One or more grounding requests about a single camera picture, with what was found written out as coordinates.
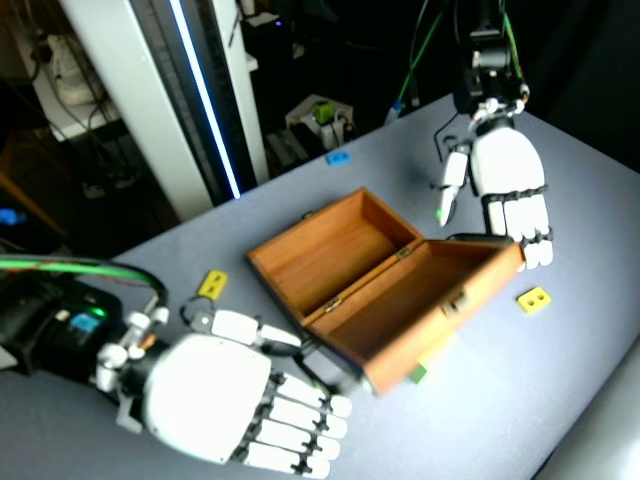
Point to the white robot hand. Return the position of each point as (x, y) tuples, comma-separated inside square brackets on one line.
[(205, 390), (507, 160)]

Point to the yellow toy block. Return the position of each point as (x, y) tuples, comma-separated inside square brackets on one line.
[(212, 284), (534, 300)]

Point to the blue toy block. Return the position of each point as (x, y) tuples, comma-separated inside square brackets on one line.
[(338, 158)]

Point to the small green object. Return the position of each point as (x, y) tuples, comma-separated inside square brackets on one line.
[(324, 112)]

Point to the green toy block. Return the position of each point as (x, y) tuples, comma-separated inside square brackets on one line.
[(419, 374)]

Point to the grey table cloth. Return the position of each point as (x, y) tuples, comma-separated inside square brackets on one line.
[(450, 440)]

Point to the small blue object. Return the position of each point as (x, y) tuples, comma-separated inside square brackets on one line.
[(11, 217)]

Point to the white column with light strip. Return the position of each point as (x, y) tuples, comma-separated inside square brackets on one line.
[(140, 100)]

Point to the white shelf board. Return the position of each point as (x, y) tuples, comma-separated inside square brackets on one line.
[(65, 127)]

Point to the white rounded object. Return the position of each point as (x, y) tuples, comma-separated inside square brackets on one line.
[(75, 75)]

